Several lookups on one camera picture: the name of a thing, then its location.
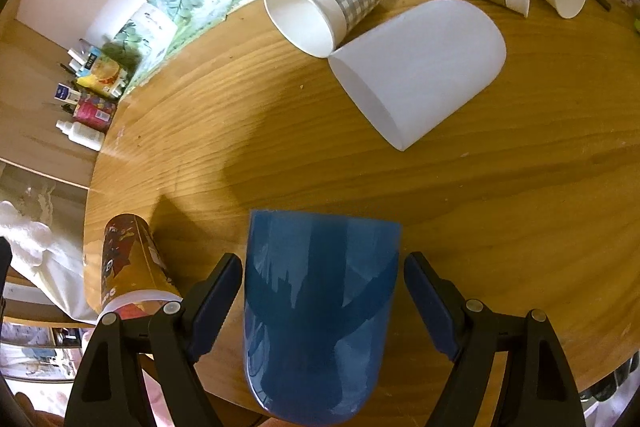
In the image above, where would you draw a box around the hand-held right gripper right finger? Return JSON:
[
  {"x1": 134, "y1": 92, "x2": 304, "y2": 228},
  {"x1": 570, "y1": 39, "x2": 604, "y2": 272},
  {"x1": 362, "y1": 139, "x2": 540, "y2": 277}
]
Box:
[{"x1": 403, "y1": 252, "x2": 587, "y2": 427}]

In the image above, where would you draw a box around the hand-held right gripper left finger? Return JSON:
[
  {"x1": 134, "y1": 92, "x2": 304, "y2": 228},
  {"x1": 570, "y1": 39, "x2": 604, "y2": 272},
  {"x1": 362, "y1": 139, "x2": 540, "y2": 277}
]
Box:
[{"x1": 64, "y1": 253, "x2": 244, "y2": 427}]

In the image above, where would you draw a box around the blue cup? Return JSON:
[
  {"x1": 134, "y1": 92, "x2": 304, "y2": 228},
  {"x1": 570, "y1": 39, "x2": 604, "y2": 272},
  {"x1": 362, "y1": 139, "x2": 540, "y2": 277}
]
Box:
[{"x1": 242, "y1": 209, "x2": 403, "y2": 425}]

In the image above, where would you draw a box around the red patterned paper cup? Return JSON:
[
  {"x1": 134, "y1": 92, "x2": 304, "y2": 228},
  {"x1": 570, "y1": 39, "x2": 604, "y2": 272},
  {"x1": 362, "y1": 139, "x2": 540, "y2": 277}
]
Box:
[{"x1": 98, "y1": 214, "x2": 183, "y2": 322}]

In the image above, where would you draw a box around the white plastic cup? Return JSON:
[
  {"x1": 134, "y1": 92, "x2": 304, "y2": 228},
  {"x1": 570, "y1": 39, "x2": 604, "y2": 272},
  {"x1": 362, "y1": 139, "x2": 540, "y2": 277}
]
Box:
[{"x1": 328, "y1": 0, "x2": 508, "y2": 152}]

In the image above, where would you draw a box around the grey checkered paper cup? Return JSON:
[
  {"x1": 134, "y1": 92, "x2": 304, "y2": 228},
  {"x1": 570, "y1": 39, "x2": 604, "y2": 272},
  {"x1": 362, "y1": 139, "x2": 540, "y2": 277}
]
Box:
[{"x1": 264, "y1": 0, "x2": 390, "y2": 58}]

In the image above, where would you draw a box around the white cloth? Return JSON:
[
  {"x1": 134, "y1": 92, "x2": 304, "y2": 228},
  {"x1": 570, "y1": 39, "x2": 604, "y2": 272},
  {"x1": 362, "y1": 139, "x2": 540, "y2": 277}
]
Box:
[{"x1": 0, "y1": 199, "x2": 98, "y2": 323}]

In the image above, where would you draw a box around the white squeeze bottle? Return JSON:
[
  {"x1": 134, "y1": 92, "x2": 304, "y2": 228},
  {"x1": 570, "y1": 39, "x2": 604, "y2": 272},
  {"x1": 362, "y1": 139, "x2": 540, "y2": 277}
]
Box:
[{"x1": 55, "y1": 119, "x2": 106, "y2": 152}]

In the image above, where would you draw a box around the pink snack packet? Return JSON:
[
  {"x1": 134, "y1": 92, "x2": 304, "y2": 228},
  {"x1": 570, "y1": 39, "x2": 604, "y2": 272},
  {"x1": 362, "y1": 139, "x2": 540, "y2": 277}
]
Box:
[{"x1": 73, "y1": 93, "x2": 119, "y2": 126}]

